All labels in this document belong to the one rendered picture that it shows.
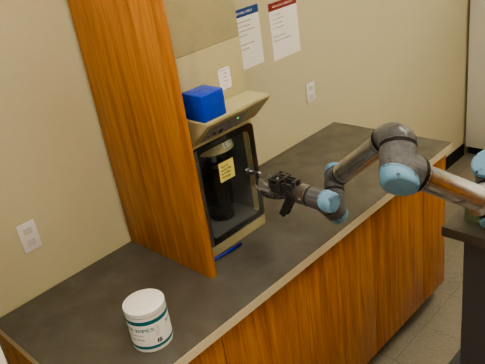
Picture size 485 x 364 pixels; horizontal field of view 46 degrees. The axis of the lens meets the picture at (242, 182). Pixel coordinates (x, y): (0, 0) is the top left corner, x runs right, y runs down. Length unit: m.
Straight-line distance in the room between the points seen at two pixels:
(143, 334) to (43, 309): 0.52
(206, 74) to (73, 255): 0.89
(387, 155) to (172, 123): 0.68
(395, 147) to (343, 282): 0.86
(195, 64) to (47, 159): 0.65
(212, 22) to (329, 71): 1.38
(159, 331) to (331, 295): 0.86
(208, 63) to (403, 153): 0.72
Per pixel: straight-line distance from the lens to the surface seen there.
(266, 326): 2.13
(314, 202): 2.00
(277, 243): 2.23
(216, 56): 2.02
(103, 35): 2.01
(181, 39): 1.91
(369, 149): 1.93
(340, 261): 2.39
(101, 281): 2.25
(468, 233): 2.25
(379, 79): 3.73
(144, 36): 1.82
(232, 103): 2.02
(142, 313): 1.77
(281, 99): 2.97
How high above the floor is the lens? 2.14
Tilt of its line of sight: 26 degrees down
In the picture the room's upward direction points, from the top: 9 degrees counter-clockwise
